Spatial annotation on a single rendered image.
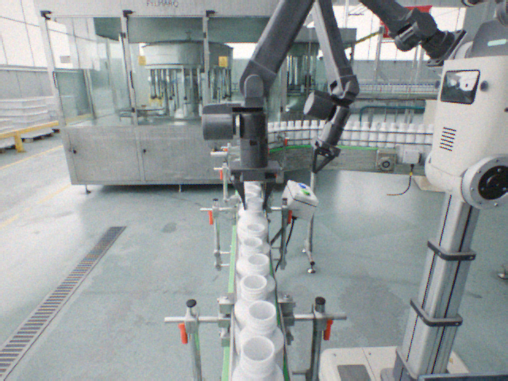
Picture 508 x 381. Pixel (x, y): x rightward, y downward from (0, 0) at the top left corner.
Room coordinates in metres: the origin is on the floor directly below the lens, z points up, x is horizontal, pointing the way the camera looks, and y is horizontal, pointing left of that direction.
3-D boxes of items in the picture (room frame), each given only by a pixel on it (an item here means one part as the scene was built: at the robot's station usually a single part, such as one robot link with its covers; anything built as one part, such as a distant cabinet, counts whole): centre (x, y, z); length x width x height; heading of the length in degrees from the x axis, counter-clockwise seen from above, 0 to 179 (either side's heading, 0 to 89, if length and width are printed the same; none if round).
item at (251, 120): (0.61, 0.01, 1.36); 0.07 x 0.06 x 0.07; 93
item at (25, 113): (8.03, 6.16, 0.50); 1.23 x 1.04 x 1.00; 92
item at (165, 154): (5.20, 1.05, 1.18); 2.88 x 2.73 x 2.35; 92
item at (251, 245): (0.49, 0.00, 1.08); 0.06 x 0.06 x 0.17
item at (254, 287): (0.38, 0.00, 1.08); 0.06 x 0.06 x 0.17
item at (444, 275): (0.87, -0.64, 0.74); 0.11 x 0.11 x 0.40; 2
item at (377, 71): (7.06, -3.04, 1.40); 0.92 x 0.72 x 2.80; 74
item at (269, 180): (0.61, -0.01, 1.22); 0.07 x 0.07 x 0.09; 2
